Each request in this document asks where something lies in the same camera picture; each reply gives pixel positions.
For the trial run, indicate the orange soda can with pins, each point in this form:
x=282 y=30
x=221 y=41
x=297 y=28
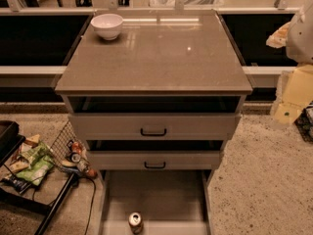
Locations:
x=135 y=222

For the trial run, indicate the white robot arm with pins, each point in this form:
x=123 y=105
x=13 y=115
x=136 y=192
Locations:
x=297 y=37

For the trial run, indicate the grey drawer cabinet with counter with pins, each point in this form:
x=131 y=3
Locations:
x=162 y=63

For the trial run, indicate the red can in basket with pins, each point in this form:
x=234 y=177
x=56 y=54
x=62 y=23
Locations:
x=76 y=148

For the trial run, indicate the open bottom drawer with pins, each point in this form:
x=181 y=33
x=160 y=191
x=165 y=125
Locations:
x=171 y=202

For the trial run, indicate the white ceramic bowl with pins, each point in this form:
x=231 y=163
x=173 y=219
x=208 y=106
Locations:
x=107 y=26

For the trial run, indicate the green snack bag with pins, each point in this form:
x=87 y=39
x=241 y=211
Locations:
x=39 y=163

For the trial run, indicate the top drawer with black handle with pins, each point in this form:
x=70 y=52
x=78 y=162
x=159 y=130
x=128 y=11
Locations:
x=154 y=126

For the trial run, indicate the drawer with black handle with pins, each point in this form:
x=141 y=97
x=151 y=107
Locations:
x=154 y=126
x=171 y=161

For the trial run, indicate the middle drawer with black handle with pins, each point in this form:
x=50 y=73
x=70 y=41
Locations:
x=171 y=161

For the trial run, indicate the wire mesh basket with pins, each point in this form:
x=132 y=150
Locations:
x=63 y=157

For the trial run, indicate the wire basket at right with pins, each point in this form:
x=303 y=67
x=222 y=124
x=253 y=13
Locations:
x=304 y=124

